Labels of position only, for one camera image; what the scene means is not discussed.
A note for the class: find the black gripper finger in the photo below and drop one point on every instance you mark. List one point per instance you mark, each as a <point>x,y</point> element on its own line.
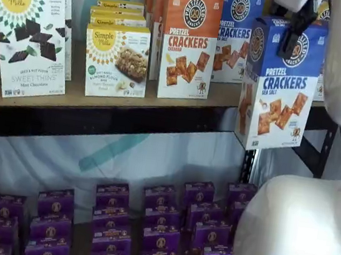
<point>288,45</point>

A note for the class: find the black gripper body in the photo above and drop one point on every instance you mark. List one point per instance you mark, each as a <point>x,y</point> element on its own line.
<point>304,19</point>

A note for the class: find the blue sea salt pretzel box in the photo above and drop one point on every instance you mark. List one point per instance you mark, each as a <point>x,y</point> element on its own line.
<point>238,17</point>
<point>284,101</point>

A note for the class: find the purple Annie's box teal label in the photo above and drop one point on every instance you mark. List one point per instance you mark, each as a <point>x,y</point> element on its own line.
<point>237,213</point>
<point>241,193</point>

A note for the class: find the Simple Mills almond bars box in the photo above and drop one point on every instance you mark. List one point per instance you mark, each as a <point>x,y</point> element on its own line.
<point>120,5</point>
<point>118,20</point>
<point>116,63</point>

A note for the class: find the wooden shelf board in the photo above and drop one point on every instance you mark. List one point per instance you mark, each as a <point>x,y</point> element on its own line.
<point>80,241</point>
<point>113,107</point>

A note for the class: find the black metal shelf rack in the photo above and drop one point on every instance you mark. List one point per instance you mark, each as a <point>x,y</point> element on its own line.
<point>95,127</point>

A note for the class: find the Simple Mills sweet thins box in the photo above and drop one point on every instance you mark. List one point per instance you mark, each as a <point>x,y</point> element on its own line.
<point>69,64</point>
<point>28,36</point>

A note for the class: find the white backdrop sheet teal logo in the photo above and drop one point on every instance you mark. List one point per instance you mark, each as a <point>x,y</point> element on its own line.
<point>59,157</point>

